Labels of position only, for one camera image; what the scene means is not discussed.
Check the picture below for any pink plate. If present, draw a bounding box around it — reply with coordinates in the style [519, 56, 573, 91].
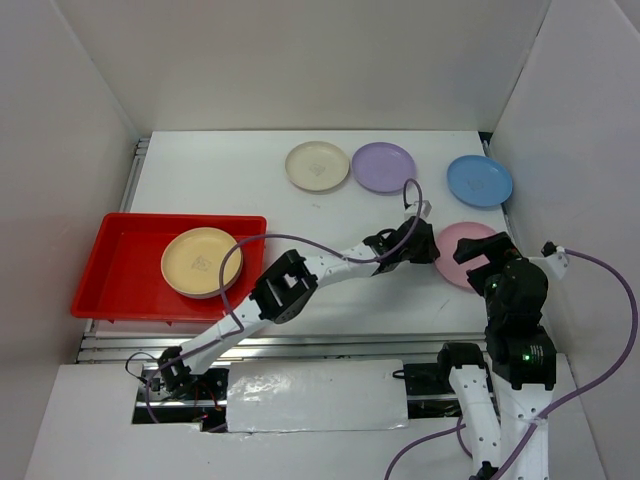
[435, 222, 496, 292]

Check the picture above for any purple plate back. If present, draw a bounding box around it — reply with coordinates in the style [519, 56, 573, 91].
[351, 142, 417, 194]

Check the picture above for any yellow plate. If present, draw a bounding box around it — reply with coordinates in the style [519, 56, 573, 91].
[160, 227, 243, 299]

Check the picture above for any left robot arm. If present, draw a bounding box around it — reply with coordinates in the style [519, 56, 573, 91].
[157, 215, 440, 399]

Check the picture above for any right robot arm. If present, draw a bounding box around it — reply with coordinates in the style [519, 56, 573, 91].
[435, 233, 557, 479]

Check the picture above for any red plastic bin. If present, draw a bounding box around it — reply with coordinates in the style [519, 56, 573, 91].
[71, 213, 267, 324]

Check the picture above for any blue plate back right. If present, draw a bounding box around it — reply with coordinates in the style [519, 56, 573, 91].
[446, 155, 513, 209]

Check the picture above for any cream plate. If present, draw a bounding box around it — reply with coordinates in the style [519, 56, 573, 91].
[284, 141, 350, 192]

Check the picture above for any white foil-taped cover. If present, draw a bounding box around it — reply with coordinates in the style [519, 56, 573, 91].
[226, 359, 409, 433]

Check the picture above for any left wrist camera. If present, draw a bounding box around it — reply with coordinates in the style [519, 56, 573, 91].
[404, 200, 432, 220]

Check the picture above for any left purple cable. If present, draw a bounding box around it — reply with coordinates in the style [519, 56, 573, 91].
[124, 178, 424, 434]

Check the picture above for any aluminium frame rail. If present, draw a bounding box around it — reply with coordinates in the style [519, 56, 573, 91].
[74, 333, 531, 362]

